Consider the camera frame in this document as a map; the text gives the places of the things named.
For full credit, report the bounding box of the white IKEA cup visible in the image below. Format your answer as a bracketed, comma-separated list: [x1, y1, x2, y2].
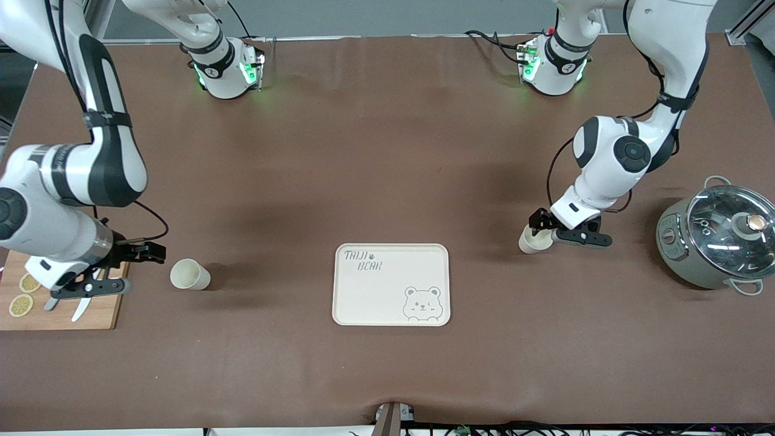
[170, 259, 211, 291]
[518, 226, 553, 254]

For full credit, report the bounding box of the cream tray with bear print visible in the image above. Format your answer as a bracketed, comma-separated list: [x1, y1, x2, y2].
[332, 243, 451, 327]

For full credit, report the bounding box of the wooden cutting board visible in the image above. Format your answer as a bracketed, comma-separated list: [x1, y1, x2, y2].
[0, 249, 131, 331]

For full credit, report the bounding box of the grey electric cooking pot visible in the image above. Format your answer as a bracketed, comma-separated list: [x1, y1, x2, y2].
[656, 176, 775, 296]

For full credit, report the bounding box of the glass pot lid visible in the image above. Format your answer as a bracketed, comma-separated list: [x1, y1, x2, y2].
[686, 185, 775, 280]

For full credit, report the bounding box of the brown table mat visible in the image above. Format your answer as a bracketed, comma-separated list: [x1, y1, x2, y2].
[0, 35, 775, 432]

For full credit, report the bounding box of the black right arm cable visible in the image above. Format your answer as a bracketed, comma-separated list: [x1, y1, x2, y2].
[45, 0, 170, 244]

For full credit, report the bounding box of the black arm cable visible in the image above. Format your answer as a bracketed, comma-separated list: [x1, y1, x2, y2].
[45, 0, 170, 244]
[546, 0, 710, 214]

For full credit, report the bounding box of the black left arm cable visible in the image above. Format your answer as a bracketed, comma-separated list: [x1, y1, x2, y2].
[546, 0, 710, 214]

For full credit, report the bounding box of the black base power cable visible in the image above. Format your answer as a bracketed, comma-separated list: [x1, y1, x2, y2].
[464, 29, 529, 65]

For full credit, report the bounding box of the aluminium frame profile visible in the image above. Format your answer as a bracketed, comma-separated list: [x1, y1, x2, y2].
[724, 0, 775, 47]
[79, 0, 119, 43]

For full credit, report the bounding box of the camera mount post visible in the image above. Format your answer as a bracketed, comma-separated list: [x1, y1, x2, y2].
[372, 401, 418, 436]

